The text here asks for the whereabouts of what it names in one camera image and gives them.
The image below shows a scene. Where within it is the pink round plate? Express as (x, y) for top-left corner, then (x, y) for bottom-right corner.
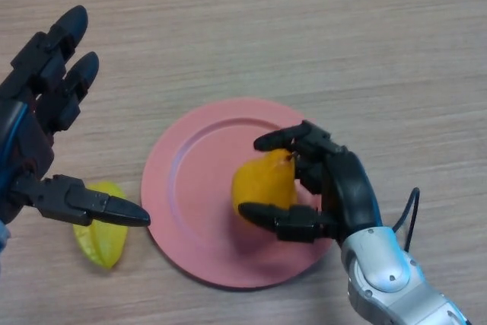
(140, 97), (336, 290)

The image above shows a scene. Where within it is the yellow starfruit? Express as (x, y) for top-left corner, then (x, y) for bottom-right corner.
(72, 182), (130, 272)

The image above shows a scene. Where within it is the yellow pear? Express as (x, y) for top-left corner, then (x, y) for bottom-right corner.
(231, 149), (298, 219)

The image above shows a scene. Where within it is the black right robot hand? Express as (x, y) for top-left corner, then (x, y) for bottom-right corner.
(237, 119), (384, 246)

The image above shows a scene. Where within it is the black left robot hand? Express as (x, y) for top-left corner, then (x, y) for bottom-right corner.
(0, 5), (151, 228)

